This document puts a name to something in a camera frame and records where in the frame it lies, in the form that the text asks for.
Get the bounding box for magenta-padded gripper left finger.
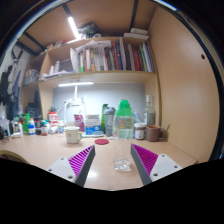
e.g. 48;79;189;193
46;144;97;188

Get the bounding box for green canister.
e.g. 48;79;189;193
21;113;32;135

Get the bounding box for dark bottle with green cap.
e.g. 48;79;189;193
39;120;49;136

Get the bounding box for hanging clothes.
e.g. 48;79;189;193
0;49;23;118

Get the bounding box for red and white canister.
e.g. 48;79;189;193
48;110;58;128

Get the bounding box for brown mug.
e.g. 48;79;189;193
145;124;166;143

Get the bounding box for blue and white carton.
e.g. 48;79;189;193
84;114;102;135

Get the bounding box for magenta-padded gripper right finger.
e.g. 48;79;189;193
130;143;184;186

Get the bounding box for ceiling light tube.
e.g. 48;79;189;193
67;16;81;40

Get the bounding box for pink carton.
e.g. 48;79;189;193
73;113;86;133

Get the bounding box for grey shaker bottle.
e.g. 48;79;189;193
103;105;116;137

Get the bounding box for brown jar with white lid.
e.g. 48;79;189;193
134;122;148;141

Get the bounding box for white cables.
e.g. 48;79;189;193
58;98;84;128

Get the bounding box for clear green-capped drink bottle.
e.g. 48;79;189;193
112;99;135;173

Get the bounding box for light blue hairbrush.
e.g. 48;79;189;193
81;130;105;138

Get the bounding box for under-shelf light tube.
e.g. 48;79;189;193
57;81;95;88

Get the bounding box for wooden shelf unit with books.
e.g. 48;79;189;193
20;31;162;113

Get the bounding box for white mug with green handle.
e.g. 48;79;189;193
64;126;83;145

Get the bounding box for clear glass bottle white cap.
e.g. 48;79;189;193
143;94;156;127

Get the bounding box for white bottle with blue label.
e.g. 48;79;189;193
27;118;37;136

